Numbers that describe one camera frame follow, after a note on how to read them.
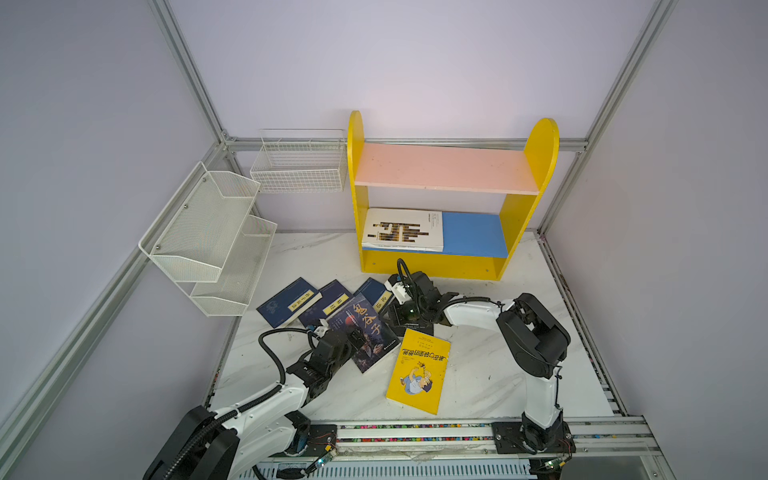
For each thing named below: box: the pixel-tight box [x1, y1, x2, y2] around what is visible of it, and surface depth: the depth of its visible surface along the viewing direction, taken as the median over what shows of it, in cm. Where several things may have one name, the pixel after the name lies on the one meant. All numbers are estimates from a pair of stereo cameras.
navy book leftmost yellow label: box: [256, 277, 323, 329], surface depth 100 cm
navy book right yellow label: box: [353, 277, 394, 313], surface depth 100 cm
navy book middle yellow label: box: [299, 279, 354, 327], surface depth 100 cm
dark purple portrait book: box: [328, 295, 401, 373], surface depth 92 cm
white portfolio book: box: [362, 208, 444, 252], surface depth 100 cm
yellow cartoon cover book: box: [386, 328, 451, 415], surface depth 86 cm
